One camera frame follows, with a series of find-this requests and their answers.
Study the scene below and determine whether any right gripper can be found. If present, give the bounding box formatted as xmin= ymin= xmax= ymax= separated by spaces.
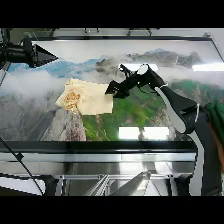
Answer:
xmin=104 ymin=74 xmax=145 ymax=100

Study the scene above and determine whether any cream T-shirt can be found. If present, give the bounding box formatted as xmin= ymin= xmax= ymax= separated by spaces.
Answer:
xmin=54 ymin=77 xmax=115 ymax=116

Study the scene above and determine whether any green garment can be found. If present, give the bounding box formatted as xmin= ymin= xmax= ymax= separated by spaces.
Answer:
xmin=204 ymin=101 xmax=224 ymax=136

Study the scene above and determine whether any orange garment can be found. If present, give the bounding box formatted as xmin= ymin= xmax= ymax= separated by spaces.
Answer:
xmin=211 ymin=124 xmax=224 ymax=174

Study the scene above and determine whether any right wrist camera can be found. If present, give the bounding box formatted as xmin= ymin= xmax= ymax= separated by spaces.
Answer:
xmin=118 ymin=63 xmax=135 ymax=80

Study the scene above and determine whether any silver frame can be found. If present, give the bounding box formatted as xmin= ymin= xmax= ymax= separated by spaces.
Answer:
xmin=0 ymin=151 xmax=201 ymax=197

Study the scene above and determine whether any black cable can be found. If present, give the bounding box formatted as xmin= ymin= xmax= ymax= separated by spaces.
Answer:
xmin=0 ymin=136 xmax=45 ymax=197

